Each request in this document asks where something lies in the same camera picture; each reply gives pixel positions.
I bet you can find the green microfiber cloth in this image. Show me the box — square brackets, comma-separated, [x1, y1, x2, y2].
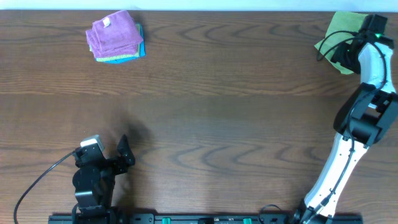
[321, 11, 367, 75]

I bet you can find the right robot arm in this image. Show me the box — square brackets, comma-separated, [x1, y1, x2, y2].
[289, 35, 397, 223]

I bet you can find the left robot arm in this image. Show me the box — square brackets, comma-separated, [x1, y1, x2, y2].
[72, 134, 136, 224]

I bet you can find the blue folded cloth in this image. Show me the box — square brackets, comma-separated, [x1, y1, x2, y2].
[104, 23, 146, 65]

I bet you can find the purple folded cloth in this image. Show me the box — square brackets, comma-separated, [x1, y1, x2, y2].
[86, 10, 144, 58]

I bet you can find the light green folded cloth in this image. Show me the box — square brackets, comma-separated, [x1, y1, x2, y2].
[86, 21, 143, 62]

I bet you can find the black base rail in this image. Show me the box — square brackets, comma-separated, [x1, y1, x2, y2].
[48, 213, 363, 224]

